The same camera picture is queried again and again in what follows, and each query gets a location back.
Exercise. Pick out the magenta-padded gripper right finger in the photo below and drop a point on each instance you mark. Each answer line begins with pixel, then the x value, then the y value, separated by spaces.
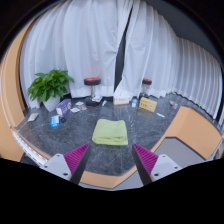
pixel 161 166

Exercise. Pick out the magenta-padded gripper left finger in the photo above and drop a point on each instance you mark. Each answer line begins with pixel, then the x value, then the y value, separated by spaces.
pixel 63 165

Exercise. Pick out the light green towel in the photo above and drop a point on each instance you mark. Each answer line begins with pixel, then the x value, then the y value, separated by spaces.
pixel 110 132

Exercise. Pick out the small black round object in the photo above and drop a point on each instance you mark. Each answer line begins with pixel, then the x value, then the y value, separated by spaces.
pixel 63 120

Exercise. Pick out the white pen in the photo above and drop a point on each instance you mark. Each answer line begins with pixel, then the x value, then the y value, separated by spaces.
pixel 160 115

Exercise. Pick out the white flat sachet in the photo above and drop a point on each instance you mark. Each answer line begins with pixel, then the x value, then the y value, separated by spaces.
pixel 75 110

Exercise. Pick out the white plastic packet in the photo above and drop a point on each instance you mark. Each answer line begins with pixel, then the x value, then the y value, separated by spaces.
pixel 33 117

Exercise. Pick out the purple cardboard box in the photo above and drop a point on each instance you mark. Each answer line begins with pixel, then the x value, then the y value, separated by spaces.
pixel 63 107

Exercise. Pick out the brown printed snack packet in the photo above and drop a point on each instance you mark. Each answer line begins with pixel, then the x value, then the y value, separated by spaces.
pixel 82 107

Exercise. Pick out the small purple bottle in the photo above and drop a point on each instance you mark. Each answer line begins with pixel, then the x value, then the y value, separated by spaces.
pixel 175 106

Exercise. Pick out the yellow table sign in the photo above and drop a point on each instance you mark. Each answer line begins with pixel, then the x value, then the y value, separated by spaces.
pixel 147 104

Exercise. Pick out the small white card packet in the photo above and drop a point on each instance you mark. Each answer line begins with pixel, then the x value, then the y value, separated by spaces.
pixel 79 103

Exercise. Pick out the small blue and white box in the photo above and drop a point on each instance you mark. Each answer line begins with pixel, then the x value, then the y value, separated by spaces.
pixel 134 103

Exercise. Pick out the small white can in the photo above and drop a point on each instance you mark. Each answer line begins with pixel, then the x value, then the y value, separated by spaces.
pixel 104 103

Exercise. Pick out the white booklet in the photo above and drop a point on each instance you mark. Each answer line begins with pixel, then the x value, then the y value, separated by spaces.
pixel 97 99

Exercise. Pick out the white and orange carton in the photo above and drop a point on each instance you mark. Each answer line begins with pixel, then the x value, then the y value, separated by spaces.
pixel 121 101

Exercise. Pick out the green plant in white pot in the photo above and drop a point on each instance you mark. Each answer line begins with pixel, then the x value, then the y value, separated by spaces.
pixel 50 85

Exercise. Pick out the black stool with red rim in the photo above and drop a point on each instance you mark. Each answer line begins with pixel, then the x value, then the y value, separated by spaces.
pixel 92 81
pixel 146 81

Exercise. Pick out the white curtain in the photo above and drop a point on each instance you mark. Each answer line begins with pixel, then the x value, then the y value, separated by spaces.
pixel 160 50
pixel 86 40

